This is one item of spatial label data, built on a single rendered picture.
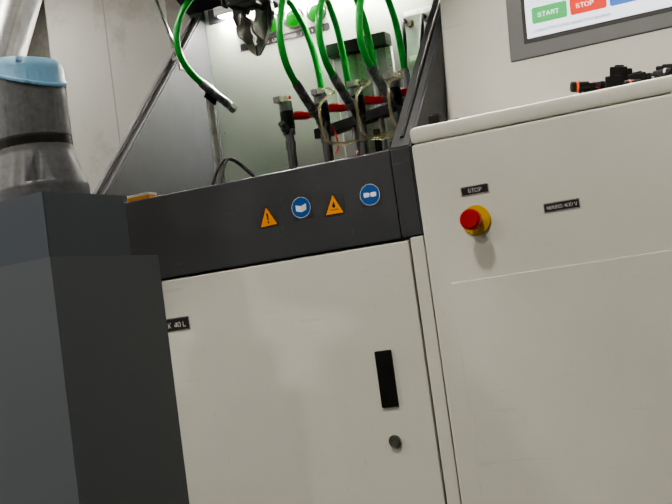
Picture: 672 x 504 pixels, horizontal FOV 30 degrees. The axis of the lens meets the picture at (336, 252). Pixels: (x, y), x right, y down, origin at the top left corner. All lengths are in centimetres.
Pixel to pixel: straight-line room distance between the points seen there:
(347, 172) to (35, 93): 60
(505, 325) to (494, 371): 8
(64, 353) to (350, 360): 63
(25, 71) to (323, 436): 84
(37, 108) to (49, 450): 52
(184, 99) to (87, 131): 920
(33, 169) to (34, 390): 34
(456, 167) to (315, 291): 34
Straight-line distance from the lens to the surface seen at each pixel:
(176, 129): 282
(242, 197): 234
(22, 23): 218
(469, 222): 213
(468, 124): 218
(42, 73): 198
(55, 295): 182
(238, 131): 297
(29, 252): 189
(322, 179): 227
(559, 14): 244
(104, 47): 1202
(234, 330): 235
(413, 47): 281
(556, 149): 213
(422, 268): 219
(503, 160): 216
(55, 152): 196
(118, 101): 1184
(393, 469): 224
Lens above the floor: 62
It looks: 4 degrees up
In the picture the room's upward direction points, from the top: 8 degrees counter-clockwise
